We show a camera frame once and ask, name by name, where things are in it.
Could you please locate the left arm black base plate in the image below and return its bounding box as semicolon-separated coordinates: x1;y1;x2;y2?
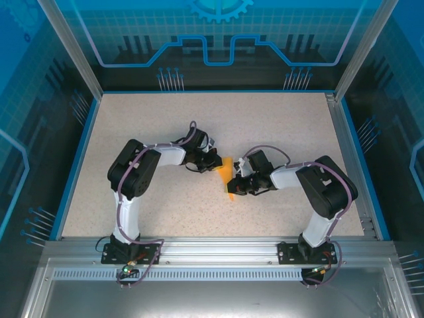
100;242;162;266

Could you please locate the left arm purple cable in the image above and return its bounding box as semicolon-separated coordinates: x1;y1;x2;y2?
114;121;199;289

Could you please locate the steel sheet tray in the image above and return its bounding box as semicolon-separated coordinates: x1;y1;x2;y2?
18;258;418;318

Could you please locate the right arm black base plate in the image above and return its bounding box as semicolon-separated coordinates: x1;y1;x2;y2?
276;241;337;266

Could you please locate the aluminium side rail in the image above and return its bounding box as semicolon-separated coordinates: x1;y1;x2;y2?
325;93;380;240

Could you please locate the long aluminium base rail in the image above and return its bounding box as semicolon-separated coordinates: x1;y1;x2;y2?
42;236;397;268

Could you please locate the slotted aluminium cable duct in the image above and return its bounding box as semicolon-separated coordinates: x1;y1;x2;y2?
52;268;307;282

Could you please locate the aluminium frame post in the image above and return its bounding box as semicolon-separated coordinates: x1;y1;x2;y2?
334;0;400;102
35;0;104;100

